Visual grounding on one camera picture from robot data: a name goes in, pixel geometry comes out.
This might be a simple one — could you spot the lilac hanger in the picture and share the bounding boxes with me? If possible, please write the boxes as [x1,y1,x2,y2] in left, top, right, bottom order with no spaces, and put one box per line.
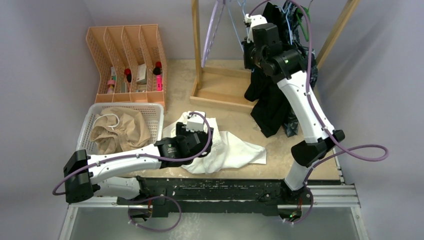
[201,0,227,68]

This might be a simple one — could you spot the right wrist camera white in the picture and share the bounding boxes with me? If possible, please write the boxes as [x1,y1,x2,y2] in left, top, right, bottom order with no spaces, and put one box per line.
[244,14,268,38]

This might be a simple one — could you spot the plain black shorts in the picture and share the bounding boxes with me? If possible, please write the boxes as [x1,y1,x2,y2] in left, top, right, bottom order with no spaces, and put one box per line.
[244,2,292,139]

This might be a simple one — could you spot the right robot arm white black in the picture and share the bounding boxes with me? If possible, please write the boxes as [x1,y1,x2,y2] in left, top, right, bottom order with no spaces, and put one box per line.
[242,21,345,204]

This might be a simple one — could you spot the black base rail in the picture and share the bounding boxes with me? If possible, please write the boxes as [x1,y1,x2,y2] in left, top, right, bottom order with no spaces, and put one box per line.
[117,176,314,219]

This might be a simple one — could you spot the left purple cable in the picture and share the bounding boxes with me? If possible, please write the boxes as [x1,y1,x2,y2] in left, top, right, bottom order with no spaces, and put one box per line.
[52,111,214,196]

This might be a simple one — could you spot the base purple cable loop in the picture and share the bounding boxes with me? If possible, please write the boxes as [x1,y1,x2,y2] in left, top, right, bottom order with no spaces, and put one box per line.
[127,195,182,233]

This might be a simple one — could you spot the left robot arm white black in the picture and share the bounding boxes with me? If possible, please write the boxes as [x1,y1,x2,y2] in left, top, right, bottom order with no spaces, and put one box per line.
[63,122,214,204]

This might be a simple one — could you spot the beige shorts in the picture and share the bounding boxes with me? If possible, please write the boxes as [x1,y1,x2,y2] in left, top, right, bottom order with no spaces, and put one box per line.
[89,107,152,155]

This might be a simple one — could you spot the white plastic basket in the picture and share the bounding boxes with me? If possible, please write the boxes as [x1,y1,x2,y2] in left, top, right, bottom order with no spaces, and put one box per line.
[76,102,164,155]

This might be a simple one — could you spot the green hanger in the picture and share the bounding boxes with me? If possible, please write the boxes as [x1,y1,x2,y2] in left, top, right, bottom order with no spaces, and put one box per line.
[295,6,312,42]

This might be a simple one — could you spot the pink highlighter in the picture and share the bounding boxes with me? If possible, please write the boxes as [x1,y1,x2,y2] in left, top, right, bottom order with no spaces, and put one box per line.
[156,74,163,91]

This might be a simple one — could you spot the black patterned shorts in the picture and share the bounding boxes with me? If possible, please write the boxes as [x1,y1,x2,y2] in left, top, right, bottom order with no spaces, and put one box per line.
[285,0,320,139]

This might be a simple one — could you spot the light blue hanger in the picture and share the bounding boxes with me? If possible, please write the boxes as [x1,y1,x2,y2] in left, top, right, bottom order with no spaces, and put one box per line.
[281,0,295,45]
[226,0,246,52]

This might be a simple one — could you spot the wooden clothes rack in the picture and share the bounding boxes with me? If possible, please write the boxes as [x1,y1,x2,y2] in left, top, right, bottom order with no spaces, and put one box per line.
[189,0,360,113]

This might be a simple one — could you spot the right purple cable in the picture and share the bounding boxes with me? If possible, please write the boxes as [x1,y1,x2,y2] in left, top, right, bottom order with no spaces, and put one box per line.
[248,0,389,186]

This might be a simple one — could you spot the white small box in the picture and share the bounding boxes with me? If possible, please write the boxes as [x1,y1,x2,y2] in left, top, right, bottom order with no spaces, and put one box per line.
[136,63,148,85]

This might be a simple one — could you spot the white shorts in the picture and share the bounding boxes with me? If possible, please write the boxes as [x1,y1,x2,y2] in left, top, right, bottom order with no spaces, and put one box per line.
[182,118,267,174]

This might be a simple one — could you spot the peach plastic file organizer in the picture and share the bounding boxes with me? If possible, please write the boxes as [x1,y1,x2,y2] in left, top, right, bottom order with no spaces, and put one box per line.
[85,24,168,108]

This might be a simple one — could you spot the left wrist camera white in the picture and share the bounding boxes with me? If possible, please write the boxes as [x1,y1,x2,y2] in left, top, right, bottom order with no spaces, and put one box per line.
[186,111,206,132]

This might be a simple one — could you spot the red black marker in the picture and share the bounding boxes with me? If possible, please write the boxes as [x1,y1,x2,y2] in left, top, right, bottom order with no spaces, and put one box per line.
[124,68,132,83]

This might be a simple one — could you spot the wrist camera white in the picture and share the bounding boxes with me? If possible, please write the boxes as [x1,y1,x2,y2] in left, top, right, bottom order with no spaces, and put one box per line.
[244,14,268,38]
[186,111,206,132]

